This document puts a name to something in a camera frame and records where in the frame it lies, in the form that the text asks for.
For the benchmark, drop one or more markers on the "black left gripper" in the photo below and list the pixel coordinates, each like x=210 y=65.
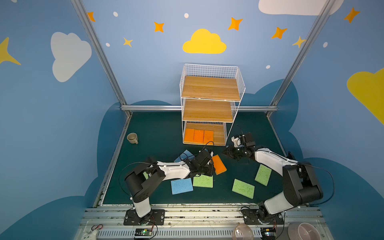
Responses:
x=205 y=167

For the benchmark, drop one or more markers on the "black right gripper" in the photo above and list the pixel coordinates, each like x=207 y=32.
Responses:
x=235 y=152

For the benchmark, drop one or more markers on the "blue sponge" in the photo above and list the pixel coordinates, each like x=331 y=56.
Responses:
x=184 y=156
x=181 y=186

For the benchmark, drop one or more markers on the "orange sponge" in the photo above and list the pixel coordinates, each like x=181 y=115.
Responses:
x=208 y=137
x=218 y=165
x=199 y=136
x=189 y=135

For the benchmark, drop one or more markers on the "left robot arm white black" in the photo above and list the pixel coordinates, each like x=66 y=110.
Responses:
x=141 y=189

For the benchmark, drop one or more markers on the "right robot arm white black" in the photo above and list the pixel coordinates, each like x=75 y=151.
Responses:
x=300 y=183

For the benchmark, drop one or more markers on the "green sponge front centre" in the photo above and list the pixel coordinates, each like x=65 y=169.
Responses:
x=203 y=181

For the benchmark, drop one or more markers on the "green sponge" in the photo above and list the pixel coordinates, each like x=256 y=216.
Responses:
x=244 y=189
x=263 y=175
x=203 y=181
x=146 y=175

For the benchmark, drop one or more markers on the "blue sponge front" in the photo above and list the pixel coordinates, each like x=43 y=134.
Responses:
x=181 y=186

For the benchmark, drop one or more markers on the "green sponge far right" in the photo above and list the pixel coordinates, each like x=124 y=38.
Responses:
x=263 y=175

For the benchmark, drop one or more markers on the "green sponge front right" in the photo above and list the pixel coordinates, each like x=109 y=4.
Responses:
x=244 y=189

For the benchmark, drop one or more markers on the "green sponge far left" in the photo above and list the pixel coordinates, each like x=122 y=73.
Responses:
x=146 y=175

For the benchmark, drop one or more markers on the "beige ceramic mug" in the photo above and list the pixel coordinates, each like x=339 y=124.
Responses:
x=133 y=138

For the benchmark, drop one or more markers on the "clear plastic bowl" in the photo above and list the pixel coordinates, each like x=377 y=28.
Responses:
x=242 y=232

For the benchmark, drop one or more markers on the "pink bowl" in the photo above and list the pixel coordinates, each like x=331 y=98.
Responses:
x=303 y=231

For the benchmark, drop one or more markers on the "white wire three-tier shelf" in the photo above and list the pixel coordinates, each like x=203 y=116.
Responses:
x=210 y=98

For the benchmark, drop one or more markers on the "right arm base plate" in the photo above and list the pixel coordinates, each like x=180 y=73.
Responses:
x=260 y=217

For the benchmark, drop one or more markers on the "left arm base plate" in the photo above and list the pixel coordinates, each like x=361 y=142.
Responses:
x=156 y=217

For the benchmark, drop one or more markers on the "aluminium frame rail back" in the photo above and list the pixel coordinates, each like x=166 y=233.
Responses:
x=179 y=108

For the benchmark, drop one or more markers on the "aluminium frame post right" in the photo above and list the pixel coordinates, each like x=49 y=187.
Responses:
x=304 y=50

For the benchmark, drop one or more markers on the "aluminium frame post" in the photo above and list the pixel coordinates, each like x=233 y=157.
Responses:
x=304 y=50
x=88 y=26

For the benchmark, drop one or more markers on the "aluminium frame post left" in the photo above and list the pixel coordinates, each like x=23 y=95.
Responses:
x=88 y=26

